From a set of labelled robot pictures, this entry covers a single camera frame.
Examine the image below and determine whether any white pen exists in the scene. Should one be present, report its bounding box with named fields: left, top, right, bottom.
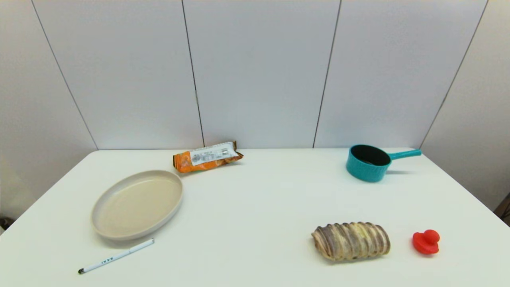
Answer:
left=78, top=238, right=155, bottom=275

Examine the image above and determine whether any orange snack packet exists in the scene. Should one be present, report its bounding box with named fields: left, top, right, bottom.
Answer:
left=173, top=141, right=244, bottom=174

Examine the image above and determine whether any teal saucepan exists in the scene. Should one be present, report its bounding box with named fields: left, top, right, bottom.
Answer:
left=345, top=144, right=422, bottom=183

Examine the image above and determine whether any beige oval plate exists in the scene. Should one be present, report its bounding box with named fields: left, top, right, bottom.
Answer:
left=91, top=170, right=184, bottom=240

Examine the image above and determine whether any striped bread loaf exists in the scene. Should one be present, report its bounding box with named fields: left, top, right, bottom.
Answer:
left=311, top=222, right=391, bottom=262

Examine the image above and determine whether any red rubber duck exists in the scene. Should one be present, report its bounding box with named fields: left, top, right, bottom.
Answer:
left=412, top=229, right=441, bottom=255

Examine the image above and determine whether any dark brown background object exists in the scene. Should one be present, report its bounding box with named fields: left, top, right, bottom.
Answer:
left=494, top=193, right=510, bottom=226

